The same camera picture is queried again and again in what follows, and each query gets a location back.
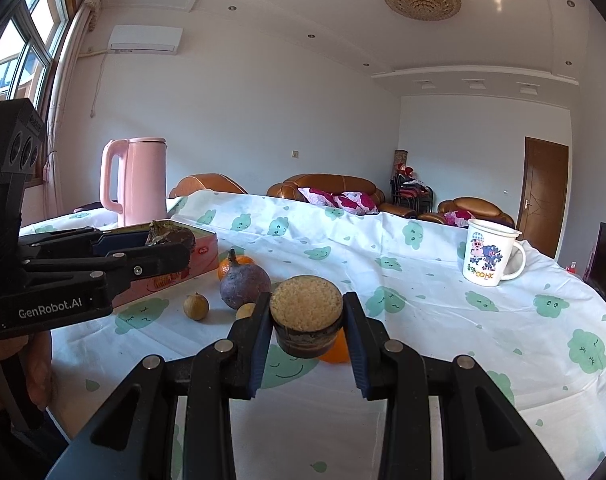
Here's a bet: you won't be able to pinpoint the small brown longan fruit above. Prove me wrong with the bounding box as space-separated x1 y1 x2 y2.
183 294 210 322

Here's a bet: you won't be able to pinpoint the person's left hand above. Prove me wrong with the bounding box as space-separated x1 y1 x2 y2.
0 330 53 411

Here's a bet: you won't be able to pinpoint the dark purple stool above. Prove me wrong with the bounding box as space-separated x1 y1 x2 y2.
73 202 102 214

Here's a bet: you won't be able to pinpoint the pink metal tin box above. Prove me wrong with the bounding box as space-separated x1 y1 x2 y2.
94 220 218 308

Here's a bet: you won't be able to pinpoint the pink electric kettle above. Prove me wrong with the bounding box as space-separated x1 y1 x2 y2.
100 136 167 228

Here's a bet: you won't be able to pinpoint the orange tangerine left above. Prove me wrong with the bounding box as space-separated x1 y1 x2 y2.
217 255 254 281

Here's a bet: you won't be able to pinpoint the orange tangerine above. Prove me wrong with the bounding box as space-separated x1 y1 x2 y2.
217 255 254 281
319 330 350 364

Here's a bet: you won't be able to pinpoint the purple passion fruit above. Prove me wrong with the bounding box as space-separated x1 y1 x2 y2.
219 248 271 310

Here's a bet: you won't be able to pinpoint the brown leather chaise lounge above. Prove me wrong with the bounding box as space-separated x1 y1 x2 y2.
169 174 247 198

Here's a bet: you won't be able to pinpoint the orange tangerine right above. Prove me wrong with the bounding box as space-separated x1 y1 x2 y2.
319 330 350 364

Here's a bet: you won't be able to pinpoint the brown leather long sofa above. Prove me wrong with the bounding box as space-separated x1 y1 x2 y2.
267 174 417 219

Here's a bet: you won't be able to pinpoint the white cartoon mug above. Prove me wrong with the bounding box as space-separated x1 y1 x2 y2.
463 219 527 287

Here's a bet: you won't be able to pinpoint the brown leather armchair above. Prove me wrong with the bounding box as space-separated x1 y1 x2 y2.
418 197 515 229

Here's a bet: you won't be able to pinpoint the brown wooden door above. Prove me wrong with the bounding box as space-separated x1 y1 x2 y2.
517 136 569 258

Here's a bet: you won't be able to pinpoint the pink floral cushion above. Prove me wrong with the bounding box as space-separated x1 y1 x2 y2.
297 188 379 216

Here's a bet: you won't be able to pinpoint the stacked chairs with clutter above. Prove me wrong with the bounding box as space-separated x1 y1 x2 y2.
391 150 434 214

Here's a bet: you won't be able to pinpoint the beige curtain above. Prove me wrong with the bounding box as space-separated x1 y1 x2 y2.
42 0 102 218

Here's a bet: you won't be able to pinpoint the window with frame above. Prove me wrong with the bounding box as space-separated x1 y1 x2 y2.
0 0 70 108

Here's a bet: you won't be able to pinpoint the white wall air conditioner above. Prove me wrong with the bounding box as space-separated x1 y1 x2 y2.
108 25 183 54

